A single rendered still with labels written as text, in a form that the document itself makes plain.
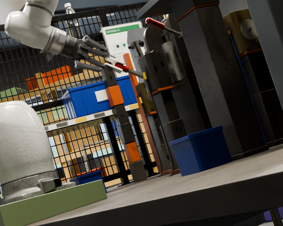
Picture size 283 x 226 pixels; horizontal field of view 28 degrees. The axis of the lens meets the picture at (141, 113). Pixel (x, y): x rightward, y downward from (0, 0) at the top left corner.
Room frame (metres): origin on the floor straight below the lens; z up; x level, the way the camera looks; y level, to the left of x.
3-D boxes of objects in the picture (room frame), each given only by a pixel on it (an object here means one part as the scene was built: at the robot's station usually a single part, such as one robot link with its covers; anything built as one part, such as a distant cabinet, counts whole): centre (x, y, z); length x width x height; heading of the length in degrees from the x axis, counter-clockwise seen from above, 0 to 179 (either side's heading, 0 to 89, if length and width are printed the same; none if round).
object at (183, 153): (1.38, -0.11, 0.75); 0.11 x 0.10 x 0.09; 27
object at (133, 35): (2.42, -0.08, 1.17); 0.12 x 0.01 x 0.34; 117
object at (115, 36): (2.72, -0.03, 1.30); 0.23 x 0.02 x 0.31; 117
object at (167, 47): (1.76, -0.18, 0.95); 0.18 x 0.13 x 0.49; 27
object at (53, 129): (2.48, 0.18, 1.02); 0.90 x 0.22 x 0.03; 117
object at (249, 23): (1.55, -0.32, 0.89); 0.12 x 0.08 x 0.38; 117
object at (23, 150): (1.54, 0.36, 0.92); 0.18 x 0.16 x 0.22; 77
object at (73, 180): (2.13, 0.27, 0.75); 0.11 x 0.10 x 0.09; 27
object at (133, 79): (2.20, -0.01, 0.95); 0.03 x 0.01 x 0.50; 27
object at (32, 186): (1.52, 0.34, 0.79); 0.22 x 0.18 x 0.06; 46
